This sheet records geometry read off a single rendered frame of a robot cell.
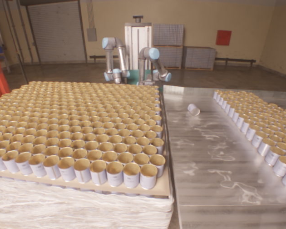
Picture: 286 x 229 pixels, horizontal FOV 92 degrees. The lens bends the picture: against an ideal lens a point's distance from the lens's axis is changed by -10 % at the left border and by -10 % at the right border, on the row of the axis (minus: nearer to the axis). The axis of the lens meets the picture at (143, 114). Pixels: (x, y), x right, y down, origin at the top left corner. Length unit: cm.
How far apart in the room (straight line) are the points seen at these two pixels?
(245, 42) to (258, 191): 1032
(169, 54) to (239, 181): 742
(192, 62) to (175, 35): 154
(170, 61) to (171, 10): 294
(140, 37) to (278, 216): 210
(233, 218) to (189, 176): 23
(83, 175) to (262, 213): 71
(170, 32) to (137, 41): 572
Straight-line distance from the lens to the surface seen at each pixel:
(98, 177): 66
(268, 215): 80
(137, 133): 85
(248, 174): 90
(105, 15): 989
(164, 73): 195
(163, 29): 784
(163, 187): 69
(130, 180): 64
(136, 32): 221
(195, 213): 68
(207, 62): 837
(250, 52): 1117
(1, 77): 193
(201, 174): 80
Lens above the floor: 166
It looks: 29 degrees down
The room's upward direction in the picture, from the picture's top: straight up
